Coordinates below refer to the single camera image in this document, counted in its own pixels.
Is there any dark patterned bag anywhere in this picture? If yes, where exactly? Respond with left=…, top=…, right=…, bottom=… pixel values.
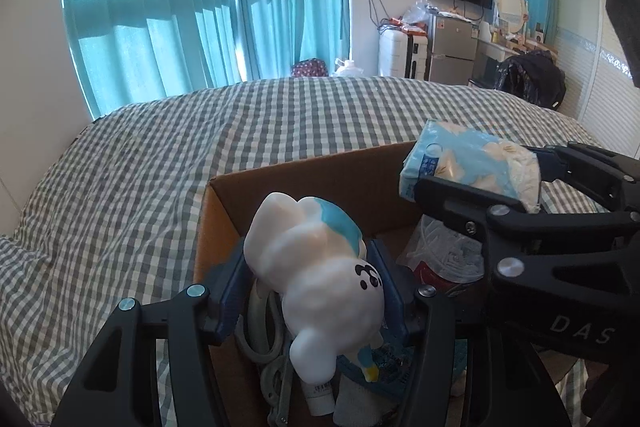
left=291, top=58, right=329, bottom=78

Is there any white and blue toy figure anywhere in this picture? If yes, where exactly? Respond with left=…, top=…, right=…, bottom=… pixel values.
left=243, top=193, right=385, bottom=383

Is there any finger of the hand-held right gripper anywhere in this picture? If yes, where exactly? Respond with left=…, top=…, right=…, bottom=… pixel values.
left=414, top=177, right=640, bottom=258
left=529, top=141, right=640, bottom=214

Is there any white cream tube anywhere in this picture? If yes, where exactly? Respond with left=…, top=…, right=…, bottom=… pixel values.
left=301, top=377, right=337, bottom=417

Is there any blue packet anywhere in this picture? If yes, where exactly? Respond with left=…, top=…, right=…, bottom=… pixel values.
left=337, top=347, right=417, bottom=404

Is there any clear plastic bag with red item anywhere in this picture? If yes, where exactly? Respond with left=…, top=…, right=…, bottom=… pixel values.
left=397, top=214, right=487, bottom=299

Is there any small silver fridge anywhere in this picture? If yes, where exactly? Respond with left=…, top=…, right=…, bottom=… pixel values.
left=427, top=14, right=480, bottom=86

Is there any white plastic bag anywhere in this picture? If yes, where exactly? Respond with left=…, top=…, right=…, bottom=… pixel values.
left=333, top=58, right=364, bottom=77

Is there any white dressing table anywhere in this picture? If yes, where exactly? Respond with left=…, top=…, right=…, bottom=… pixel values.
left=469, top=39, right=521, bottom=88

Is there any white sock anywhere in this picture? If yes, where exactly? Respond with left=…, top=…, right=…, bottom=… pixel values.
left=334, top=382, right=384, bottom=427

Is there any white suitcase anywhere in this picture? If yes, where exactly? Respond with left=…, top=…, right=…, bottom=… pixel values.
left=406, top=32, right=432, bottom=82

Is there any white framed oval mirror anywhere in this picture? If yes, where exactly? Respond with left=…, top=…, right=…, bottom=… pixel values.
left=495, top=0, right=530, bottom=33

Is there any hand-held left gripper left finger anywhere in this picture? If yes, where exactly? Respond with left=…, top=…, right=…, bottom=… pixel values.
left=62, top=252, right=251, bottom=427

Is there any brown cardboard box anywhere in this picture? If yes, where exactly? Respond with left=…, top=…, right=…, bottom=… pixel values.
left=192, top=139, right=491, bottom=427

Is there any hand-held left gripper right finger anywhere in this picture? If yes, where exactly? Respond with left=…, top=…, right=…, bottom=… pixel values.
left=367, top=237, right=568, bottom=427

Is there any blue and white tissue pack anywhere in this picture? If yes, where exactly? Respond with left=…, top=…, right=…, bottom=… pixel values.
left=399, top=119, right=543, bottom=214

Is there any black backpack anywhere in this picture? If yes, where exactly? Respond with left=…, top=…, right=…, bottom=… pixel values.
left=495, top=51, right=567, bottom=113

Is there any wide teal curtain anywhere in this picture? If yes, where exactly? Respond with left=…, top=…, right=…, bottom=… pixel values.
left=60, top=0, right=247, bottom=121

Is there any white wardrobe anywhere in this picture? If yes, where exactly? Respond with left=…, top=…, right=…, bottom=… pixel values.
left=552, top=0, right=640, bottom=158

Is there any grey checked blanket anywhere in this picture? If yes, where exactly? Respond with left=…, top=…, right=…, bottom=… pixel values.
left=0, top=74, right=640, bottom=427

